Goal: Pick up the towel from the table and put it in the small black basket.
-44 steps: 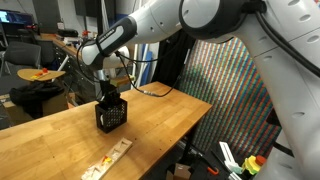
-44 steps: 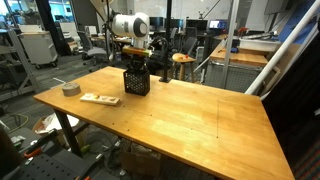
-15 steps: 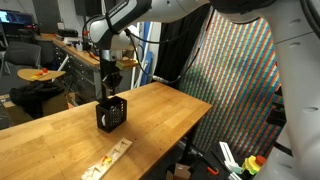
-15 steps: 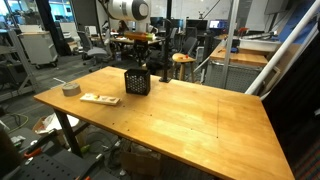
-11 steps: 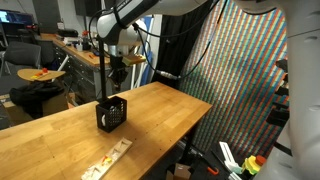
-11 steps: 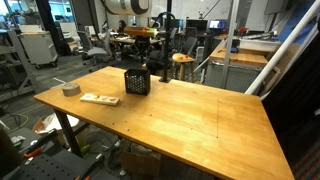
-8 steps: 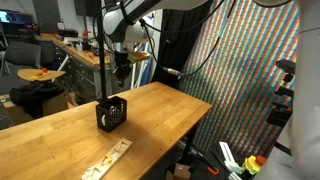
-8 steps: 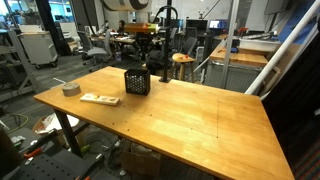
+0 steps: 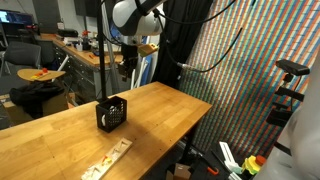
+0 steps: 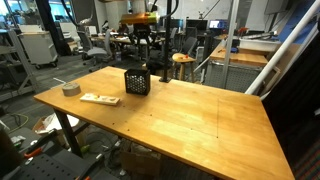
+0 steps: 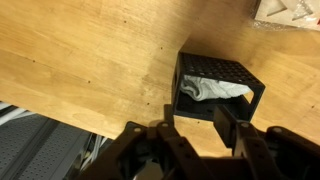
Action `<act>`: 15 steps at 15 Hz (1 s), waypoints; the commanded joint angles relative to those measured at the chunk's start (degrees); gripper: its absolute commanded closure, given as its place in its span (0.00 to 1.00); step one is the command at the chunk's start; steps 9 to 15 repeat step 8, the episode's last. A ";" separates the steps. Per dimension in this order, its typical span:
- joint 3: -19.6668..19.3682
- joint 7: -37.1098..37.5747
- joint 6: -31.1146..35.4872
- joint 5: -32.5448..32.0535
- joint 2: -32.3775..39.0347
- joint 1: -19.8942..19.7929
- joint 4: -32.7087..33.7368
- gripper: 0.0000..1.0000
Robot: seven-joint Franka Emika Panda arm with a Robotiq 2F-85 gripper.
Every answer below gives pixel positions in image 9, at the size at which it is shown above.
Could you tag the white slanted pole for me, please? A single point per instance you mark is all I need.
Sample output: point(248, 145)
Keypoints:
point(138, 71)

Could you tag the black camera on tripod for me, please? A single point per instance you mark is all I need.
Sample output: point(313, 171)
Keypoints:
point(292, 66)

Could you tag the large cardboard box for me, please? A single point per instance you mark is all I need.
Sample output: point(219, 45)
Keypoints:
point(55, 104)

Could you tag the black jacket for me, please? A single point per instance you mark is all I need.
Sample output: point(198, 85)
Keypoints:
point(33, 95)

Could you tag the yellow red emergency stop button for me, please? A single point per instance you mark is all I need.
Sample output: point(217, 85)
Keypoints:
point(252, 164)

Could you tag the black office chair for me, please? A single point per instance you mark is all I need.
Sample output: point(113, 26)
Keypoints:
point(21, 55)

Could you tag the black box on workbench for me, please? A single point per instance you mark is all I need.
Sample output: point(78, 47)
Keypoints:
point(67, 32)

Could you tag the small cardboard box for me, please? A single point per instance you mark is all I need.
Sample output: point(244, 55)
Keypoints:
point(181, 171)

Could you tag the black curtain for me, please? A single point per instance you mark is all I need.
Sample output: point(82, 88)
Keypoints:
point(181, 40)

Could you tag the colourful striped backdrop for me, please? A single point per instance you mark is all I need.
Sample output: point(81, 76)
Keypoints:
point(246, 66)

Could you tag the dark computer monitor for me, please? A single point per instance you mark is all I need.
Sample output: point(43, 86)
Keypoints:
point(13, 16)

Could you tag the black table frame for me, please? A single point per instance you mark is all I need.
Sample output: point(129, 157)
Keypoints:
point(190, 140)

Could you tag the bottle with red cap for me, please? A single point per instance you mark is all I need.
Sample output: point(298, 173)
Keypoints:
point(86, 38)

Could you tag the round wooden stool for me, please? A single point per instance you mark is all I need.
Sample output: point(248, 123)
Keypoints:
point(40, 75)

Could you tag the small black mesh basket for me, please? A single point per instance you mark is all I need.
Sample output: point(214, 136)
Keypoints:
point(113, 116)

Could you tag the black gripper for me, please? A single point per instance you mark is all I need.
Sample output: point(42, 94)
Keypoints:
point(128, 58)

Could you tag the wooden top workbench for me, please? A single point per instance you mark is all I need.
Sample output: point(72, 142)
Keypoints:
point(80, 63)

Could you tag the silver vertical pole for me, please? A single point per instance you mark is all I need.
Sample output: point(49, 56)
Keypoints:
point(114, 78)

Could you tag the yellow wrist camera mount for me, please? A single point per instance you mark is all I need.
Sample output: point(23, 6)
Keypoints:
point(147, 49)

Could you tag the white plastic bracket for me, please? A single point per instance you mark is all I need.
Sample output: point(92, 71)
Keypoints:
point(230, 160)

